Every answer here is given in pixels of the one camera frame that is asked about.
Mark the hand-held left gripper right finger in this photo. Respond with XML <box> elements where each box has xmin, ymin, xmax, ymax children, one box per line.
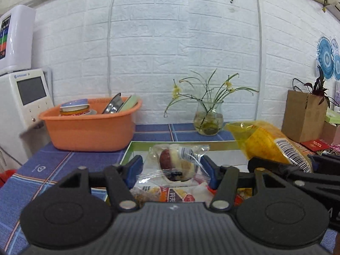
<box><xmin>200</xmin><ymin>155</ymin><xmax>286</xmax><ymax>211</ymax></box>

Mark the red envelope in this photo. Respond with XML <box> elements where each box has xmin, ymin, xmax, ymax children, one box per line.
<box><xmin>300</xmin><ymin>139</ymin><xmax>330</xmax><ymax>152</ymax></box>

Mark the thin white wall cable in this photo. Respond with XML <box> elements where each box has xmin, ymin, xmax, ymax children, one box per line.
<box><xmin>107</xmin><ymin>0</ymin><xmax>117</xmax><ymax>99</ymax></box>

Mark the small cardboard box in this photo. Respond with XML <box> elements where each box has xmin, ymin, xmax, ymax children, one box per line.
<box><xmin>322</xmin><ymin>121</ymin><xmax>340</xmax><ymax>146</ymax></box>

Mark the red plastic object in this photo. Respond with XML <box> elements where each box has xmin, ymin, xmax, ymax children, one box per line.
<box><xmin>0</xmin><ymin>169</ymin><xmax>16</xmax><ymax>190</ymax></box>

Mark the white appliance with screen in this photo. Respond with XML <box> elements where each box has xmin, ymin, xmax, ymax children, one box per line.
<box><xmin>0</xmin><ymin>68</ymin><xmax>55</xmax><ymax>171</ymax></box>

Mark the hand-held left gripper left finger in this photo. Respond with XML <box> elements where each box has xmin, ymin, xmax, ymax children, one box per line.
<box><xmin>57</xmin><ymin>155</ymin><xmax>144</xmax><ymax>211</ymax></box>

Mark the orange plastic basin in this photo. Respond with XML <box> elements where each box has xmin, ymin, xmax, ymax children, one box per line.
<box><xmin>38</xmin><ymin>97</ymin><xmax>143</xmax><ymax>153</ymax></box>

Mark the white water purifier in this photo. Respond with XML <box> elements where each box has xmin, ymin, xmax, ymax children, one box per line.
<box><xmin>0</xmin><ymin>4</ymin><xmax>37</xmax><ymax>75</ymax></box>

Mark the steel bowl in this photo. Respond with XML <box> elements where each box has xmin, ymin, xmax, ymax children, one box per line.
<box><xmin>101</xmin><ymin>93</ymin><xmax>124</xmax><ymax>115</ymax></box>

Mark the green rimmed cardboard box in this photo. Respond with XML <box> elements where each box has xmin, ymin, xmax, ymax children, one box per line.
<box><xmin>105</xmin><ymin>140</ymin><xmax>253</xmax><ymax>208</ymax></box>

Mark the yellow flowering plant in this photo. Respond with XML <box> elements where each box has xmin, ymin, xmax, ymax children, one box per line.
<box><xmin>164</xmin><ymin>68</ymin><xmax>260</xmax><ymax>134</ymax></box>

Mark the brown paper bag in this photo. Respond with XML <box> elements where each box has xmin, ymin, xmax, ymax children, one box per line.
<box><xmin>281</xmin><ymin>78</ymin><xmax>329</xmax><ymax>143</ymax></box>

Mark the glass vase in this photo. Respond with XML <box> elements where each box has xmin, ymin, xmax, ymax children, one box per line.
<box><xmin>194</xmin><ymin>99</ymin><xmax>224</xmax><ymax>137</ymax></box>

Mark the orange white snack packet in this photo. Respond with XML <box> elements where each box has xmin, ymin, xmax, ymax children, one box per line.
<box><xmin>158</xmin><ymin>186</ymin><xmax>213</xmax><ymax>204</ymax></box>

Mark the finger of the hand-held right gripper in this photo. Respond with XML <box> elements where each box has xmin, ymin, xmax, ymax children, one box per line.
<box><xmin>309</xmin><ymin>154</ymin><xmax>340</xmax><ymax>176</ymax></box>
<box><xmin>248</xmin><ymin>157</ymin><xmax>340</xmax><ymax>205</ymax></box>

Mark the yellow snack bag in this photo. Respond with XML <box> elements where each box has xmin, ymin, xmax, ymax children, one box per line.
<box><xmin>225</xmin><ymin>120</ymin><xmax>314</xmax><ymax>174</ymax></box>

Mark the purple leaf plant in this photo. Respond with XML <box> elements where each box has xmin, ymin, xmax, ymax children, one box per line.
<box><xmin>303</xmin><ymin>65</ymin><xmax>340</xmax><ymax>108</ymax></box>

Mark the blue checked tablecloth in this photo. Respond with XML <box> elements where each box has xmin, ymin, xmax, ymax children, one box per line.
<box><xmin>0</xmin><ymin>123</ymin><xmax>340</xmax><ymax>255</ymax></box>

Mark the clear pastry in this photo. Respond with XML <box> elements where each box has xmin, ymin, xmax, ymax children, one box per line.
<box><xmin>136</xmin><ymin>143</ymin><xmax>213</xmax><ymax>190</ymax></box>

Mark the green white carton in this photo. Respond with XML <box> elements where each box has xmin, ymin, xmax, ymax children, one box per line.
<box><xmin>325</xmin><ymin>109</ymin><xmax>340</xmax><ymax>124</ymax></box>

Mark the brown snack packet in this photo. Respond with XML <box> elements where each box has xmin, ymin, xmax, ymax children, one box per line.
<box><xmin>131</xmin><ymin>187</ymin><xmax>160</xmax><ymax>208</ymax></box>

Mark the pale green plate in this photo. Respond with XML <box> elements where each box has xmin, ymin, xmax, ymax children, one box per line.
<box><xmin>119</xmin><ymin>95</ymin><xmax>139</xmax><ymax>113</ymax></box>

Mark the white wall pipe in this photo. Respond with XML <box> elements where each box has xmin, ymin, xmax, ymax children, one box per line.
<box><xmin>253</xmin><ymin>0</ymin><xmax>264</xmax><ymax>125</ymax></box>

